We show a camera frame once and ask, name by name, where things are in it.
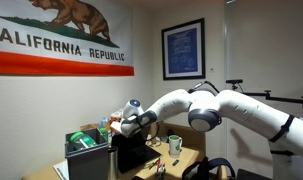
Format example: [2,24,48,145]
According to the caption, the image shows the dark grey laptop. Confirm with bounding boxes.
[112,133,161,173]

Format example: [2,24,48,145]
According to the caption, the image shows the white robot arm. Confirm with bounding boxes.
[120,89,303,180]

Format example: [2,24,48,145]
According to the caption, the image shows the wooden paper towel holder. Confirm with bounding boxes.
[147,123,161,147]

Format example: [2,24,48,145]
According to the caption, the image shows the paper towel pack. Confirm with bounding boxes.
[110,109,123,122]

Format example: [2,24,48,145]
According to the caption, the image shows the framed blue print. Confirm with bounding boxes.
[161,18,206,80]

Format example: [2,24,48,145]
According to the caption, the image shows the white green mug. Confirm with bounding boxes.
[169,135,182,158]

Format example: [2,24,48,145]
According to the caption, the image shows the blue spray bottle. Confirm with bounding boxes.
[99,118,111,141]

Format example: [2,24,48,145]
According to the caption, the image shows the tan armchair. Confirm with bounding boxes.
[157,122,206,159]

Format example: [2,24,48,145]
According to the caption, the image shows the stainless steel tumbler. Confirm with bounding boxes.
[108,146,118,180]

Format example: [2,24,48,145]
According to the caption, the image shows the small black usb stick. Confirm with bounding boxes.
[172,159,179,166]

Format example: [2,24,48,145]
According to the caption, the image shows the green lid container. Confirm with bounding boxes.
[70,131,96,150]

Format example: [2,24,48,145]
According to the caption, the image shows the black backpack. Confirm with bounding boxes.
[182,157,236,180]

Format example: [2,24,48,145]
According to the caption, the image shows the dark grey plastic bin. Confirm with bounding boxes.
[65,129,109,180]

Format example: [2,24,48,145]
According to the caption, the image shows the California Republic flag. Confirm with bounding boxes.
[0,0,134,76]

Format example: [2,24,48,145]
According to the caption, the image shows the white paper sheets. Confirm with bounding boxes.
[53,160,69,180]

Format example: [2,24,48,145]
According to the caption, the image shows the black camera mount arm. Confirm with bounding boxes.
[226,79,303,107]

